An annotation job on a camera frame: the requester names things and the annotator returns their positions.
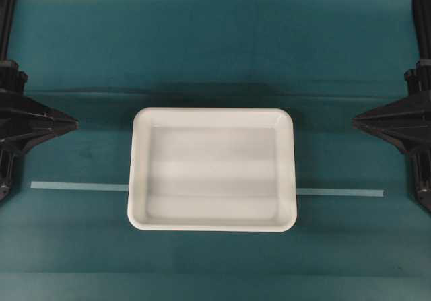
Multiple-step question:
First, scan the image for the black right frame rail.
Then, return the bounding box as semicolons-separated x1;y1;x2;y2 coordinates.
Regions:
412;0;430;59

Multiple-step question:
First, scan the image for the white plastic tray case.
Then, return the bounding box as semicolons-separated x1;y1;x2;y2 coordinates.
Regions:
127;107;298;232

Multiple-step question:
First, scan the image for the black left frame rail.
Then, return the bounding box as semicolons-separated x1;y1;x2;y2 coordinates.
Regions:
0;0;16;61

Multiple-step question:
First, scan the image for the black frame rail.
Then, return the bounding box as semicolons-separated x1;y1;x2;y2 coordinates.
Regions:
0;0;16;61
412;0;430;59

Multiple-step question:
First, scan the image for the light blue tape strip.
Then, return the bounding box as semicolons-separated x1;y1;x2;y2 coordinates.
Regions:
30;181;384;197

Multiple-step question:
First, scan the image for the teal table cloth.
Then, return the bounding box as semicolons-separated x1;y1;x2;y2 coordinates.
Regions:
1;0;430;300

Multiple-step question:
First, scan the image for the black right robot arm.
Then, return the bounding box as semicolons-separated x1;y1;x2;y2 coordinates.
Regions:
404;59;430;213

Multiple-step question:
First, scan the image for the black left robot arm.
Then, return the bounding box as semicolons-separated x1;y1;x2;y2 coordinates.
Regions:
1;60;28;200

